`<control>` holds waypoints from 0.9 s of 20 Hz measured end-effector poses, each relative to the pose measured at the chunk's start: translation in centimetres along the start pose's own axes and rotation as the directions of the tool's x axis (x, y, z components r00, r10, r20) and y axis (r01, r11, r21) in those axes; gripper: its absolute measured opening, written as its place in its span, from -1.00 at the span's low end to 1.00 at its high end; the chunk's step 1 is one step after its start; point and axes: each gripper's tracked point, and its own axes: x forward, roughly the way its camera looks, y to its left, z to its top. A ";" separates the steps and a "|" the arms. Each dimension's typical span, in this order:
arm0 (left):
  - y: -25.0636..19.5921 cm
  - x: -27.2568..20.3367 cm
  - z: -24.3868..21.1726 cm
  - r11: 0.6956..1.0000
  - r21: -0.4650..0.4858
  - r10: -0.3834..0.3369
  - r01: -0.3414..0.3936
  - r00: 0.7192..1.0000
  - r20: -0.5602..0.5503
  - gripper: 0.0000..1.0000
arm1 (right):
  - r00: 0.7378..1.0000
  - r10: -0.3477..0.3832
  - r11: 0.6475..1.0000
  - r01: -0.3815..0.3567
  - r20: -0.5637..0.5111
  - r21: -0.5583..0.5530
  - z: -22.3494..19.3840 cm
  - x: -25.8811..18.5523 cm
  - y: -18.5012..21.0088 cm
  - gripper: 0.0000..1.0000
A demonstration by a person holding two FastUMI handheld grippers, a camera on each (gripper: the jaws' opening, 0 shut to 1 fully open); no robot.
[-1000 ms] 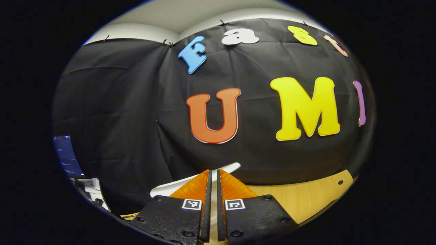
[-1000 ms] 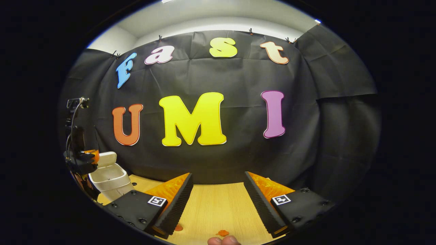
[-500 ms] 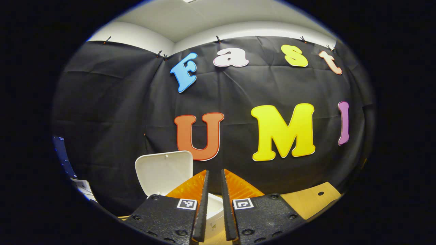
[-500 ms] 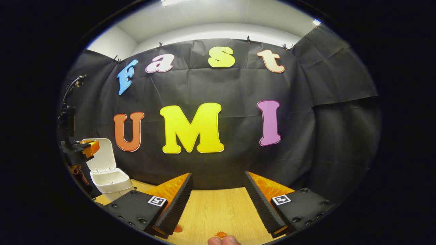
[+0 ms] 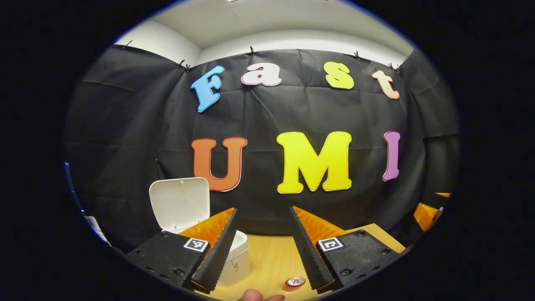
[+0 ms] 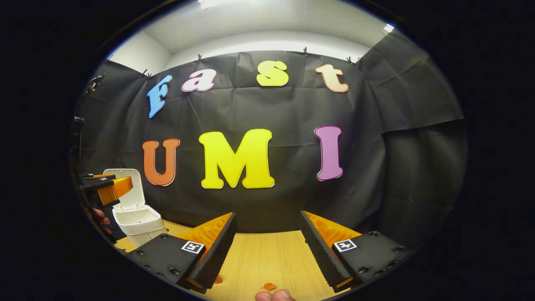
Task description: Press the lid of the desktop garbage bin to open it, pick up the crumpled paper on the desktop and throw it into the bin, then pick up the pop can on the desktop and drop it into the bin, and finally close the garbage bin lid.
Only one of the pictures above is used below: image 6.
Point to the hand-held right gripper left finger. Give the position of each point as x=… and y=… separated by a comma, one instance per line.
x=217, y=255

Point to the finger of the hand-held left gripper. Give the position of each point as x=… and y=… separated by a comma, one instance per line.
x=115, y=188
x=100, y=177

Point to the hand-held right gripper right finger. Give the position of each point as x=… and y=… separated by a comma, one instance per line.
x=322, y=255

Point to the white desktop garbage bin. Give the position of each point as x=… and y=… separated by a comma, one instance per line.
x=136, y=219

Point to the orange paper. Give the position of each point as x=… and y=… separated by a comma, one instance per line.
x=268, y=286

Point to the wooden desktop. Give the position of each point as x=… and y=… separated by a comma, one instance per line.
x=267, y=255

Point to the black backdrop cloth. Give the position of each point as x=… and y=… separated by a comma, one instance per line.
x=271, y=108

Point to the small ceiling light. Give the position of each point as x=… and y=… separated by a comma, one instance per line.
x=388, y=28

